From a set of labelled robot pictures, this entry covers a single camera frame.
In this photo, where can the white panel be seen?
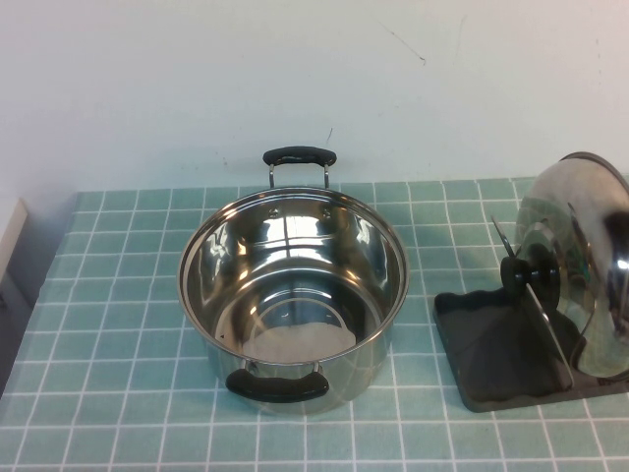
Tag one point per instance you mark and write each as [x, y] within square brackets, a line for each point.
[17, 236]

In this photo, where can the teal grid tablecloth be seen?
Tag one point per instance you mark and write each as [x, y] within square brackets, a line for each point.
[147, 442]

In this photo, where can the stainless steel lid black knob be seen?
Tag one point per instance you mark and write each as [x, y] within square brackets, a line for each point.
[555, 236]

